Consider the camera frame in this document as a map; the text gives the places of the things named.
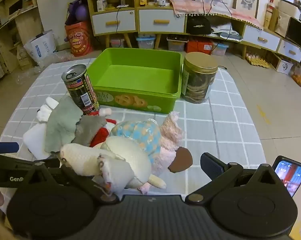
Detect orange box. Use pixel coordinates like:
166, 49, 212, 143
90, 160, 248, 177
187, 40, 213, 55

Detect dark grey plush piece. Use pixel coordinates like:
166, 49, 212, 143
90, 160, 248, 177
74, 116, 107, 147

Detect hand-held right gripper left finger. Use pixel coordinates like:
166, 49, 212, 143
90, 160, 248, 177
28, 162, 119, 205

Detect red cylindrical bucket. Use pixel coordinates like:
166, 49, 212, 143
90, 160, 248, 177
65, 21, 93, 57

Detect clear box blue lid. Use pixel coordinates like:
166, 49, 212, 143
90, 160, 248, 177
212, 42, 228, 56

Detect bag of oranges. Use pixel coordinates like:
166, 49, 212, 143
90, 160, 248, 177
289, 63, 301, 88

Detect black monitor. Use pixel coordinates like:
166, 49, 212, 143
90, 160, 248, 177
285, 17, 301, 53

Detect clear jar gold lid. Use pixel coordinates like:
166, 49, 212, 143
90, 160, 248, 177
181, 52, 219, 104

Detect white cloth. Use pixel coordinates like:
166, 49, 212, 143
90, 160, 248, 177
23, 124, 53, 160

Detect brown round felt piece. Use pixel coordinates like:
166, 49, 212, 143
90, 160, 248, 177
167, 146, 193, 174

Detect white fluffy sock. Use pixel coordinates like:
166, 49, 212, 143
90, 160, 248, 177
37, 97, 60, 123

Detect small red santa hat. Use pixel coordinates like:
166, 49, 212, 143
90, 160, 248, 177
87, 107, 117, 148

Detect cardboard boxes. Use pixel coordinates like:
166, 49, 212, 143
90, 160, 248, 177
264, 0, 301, 38

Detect black drink can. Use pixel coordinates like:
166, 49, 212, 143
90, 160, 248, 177
62, 64, 100, 115

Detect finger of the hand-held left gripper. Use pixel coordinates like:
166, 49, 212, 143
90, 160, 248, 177
0, 141, 36, 167

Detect tall yellow wooden cabinet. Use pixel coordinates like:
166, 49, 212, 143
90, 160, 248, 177
86, 0, 138, 49

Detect low wooden tv stand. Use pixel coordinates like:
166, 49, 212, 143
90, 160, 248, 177
137, 5, 301, 64

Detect clear storage box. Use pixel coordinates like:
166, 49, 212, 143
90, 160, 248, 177
167, 36, 188, 52
110, 38, 126, 48
136, 36, 156, 50

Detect white paper bag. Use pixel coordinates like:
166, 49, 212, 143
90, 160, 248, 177
24, 29, 56, 68

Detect blue patterned cloth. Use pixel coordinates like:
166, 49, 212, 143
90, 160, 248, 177
109, 119, 162, 165

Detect pink table cloth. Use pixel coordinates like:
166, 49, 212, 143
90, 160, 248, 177
170, 0, 263, 29

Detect light wooden shelf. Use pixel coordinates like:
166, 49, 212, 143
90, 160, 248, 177
0, 0, 43, 75

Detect grey-green felt cloth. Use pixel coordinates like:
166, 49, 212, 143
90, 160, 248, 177
44, 95, 83, 154

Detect purple ball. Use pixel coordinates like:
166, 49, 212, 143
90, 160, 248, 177
76, 5, 89, 22

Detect black bag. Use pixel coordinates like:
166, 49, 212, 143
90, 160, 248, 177
187, 16, 211, 35

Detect black smartphone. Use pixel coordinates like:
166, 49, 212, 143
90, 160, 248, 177
272, 155, 301, 198

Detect green plastic box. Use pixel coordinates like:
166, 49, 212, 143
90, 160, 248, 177
87, 48, 183, 114

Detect egg carton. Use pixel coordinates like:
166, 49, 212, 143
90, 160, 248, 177
245, 52, 271, 68

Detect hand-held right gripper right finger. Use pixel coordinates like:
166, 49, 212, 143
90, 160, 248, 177
185, 152, 281, 204

